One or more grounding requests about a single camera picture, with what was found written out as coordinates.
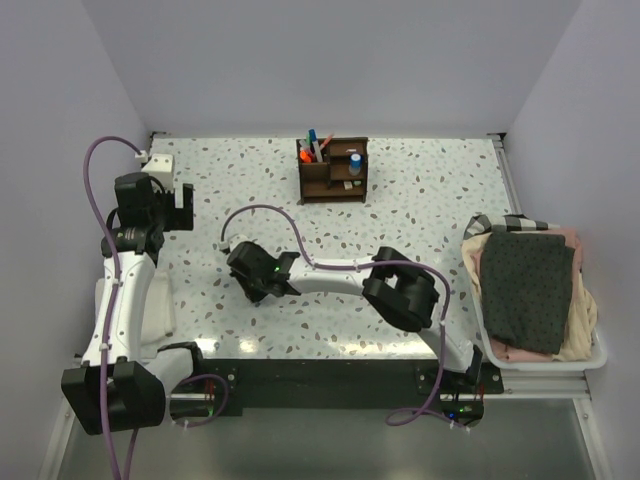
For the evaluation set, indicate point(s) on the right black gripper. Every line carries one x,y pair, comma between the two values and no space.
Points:
255,297

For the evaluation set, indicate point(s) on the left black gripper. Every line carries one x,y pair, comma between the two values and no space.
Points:
180,218

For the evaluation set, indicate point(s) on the brown wooden desk organizer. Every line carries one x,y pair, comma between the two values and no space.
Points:
324,182

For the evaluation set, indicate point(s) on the black orange marker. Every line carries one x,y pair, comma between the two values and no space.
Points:
306,157

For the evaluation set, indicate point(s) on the blue capped white marker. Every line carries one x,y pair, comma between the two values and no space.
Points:
314,145

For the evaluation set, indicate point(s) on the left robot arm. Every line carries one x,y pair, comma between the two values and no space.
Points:
130,249

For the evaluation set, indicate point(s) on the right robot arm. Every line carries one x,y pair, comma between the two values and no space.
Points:
408,296

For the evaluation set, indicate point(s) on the black white striped cloth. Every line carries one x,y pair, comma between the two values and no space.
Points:
483,224

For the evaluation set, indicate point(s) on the dark grey dotted cloth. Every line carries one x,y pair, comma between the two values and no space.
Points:
526,290

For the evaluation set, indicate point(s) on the cream knit cloth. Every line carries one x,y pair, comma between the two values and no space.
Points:
582,314

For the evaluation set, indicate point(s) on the white laundry tray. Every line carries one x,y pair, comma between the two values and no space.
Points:
597,360

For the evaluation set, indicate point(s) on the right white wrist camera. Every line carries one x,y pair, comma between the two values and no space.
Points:
228,245

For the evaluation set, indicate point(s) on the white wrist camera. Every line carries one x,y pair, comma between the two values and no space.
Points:
159,166
228,245

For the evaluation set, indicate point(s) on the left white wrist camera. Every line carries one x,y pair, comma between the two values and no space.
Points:
159,166

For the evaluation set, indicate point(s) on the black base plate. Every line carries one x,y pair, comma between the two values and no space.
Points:
306,384

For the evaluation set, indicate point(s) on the aluminium frame rail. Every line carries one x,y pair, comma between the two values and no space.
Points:
176,368

